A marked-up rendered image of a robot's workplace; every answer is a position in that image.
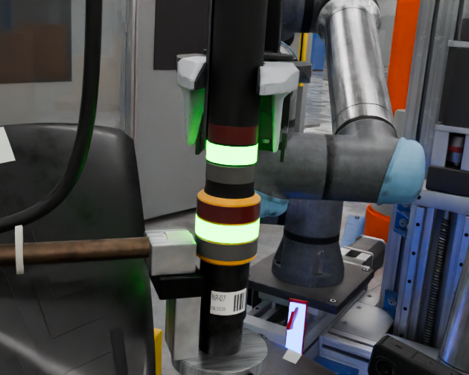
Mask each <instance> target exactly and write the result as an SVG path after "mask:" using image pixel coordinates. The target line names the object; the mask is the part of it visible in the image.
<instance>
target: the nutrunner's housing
mask: <svg viewBox="0 0 469 375"><path fill-rule="evenodd" d="M249 266H250V262H249V263H246V264H243V265H239V266H218V265H214V264H211V263H207V262H205V261H203V260H201V259H200V271H201V273H202V275H203V277H204V288H203V296H202V297H201V305H200V333H199V349H200V350H201V351H202V352H204V353H207V354H208V355H212V356H231V355H234V354H236V353H238V352H239V351H240V349H241V348H242V338H243V320H244V319H245V317H246V306H247V296H248V285H249Z"/></svg>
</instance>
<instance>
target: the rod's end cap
mask: <svg viewBox="0 0 469 375"><path fill-rule="evenodd" d="M162 237H163V238H164V239H167V240H188V239H191V238H193V236H192V234H190V232H189V231H164V234H162Z"/></svg>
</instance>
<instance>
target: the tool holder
mask: <svg viewBox="0 0 469 375"><path fill-rule="evenodd" d="M164 231H187V230H186V229H168V230H152V231H145V232H144V237H149V238H150V239H149V257H148V258H144V262H145V263H146V265H147V268H148V270H149V277H150V279H151V281H152V284H153V286H154V288H155V291H156V293H157V295H158V297H159V300H166V312H165V341H166V343H167V346H168V349H169V351H170V354H171V361H172V365H173V366H174V368H175V369H176V370H177V371H178V372H179V373H180V374H181V375H261V374H262V373H263V371H264V369H265V367H266V365H267V344H266V342H265V341H264V340H263V339H262V338H261V337H260V336H259V335H258V334H257V333H255V332H254V331H252V330H250V329H248V328H245V327H244V328H243V338H242V348H241V349H240V351H239V352H238V353H236V354H234V355H231V356H212V355H208V354H207V353H204V352H202V351H201V350H200V349H199V333H200V305H201V297H202V296H203V288H204V277H203V275H202V273H201V271H200V270H199V269H198V267H197V265H196V250H197V244H196V243H195V241H194V239H193V238H191V239H188V240H167V239H164V238H163V237H162V234H164Z"/></svg>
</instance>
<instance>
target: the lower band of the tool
mask: <svg viewBox="0 0 469 375"><path fill-rule="evenodd" d="M197 197H198V199H199V200H201V201H203V202H205V203H208V204H211V205H217V206H223V207H246V206H251V205H256V204H258V203H259V202H260V201H261V197H260V196H259V195H258V194H256V192H255V195H254V196H252V197H249V198H245V199H223V198H218V197H214V196H210V195H208V194H207V193H205V192H204V189H203V190H201V191H200V192H199V193H198V194H197ZM197 217H198V218H199V219H201V220H202V221H204V222H208V223H211V224H215V225H224V226H242V225H250V224H253V223H255V222H257V221H258V220H259V219H257V220H255V221H254V222H249V223H245V224H222V223H216V222H210V221H208V220H205V219H202V218H200V217H199V216H198V215H197ZM196 235H197V236H198V237H199V238H200V239H202V240H205V241H208V242H210V243H216V244H223V245H240V244H245V243H250V242H252V241H254V240H256V239H257V238H258V237H256V238H255V239H253V240H250V241H247V242H243V243H220V242H215V241H211V240H207V239H205V238H202V237H201V236H199V235H198V234H197V233H196ZM196 255H197V257H199V258H200V259H201V260H203V261H205V262H207V263H211V264H214V265H218V266H239V265H243V264H246V263H249V262H250V261H252V260H253V259H255V257H256V255H255V256H254V257H251V258H249V259H247V260H241V261H219V260H212V259H208V258H206V257H203V256H201V255H199V254H198V253H196Z"/></svg>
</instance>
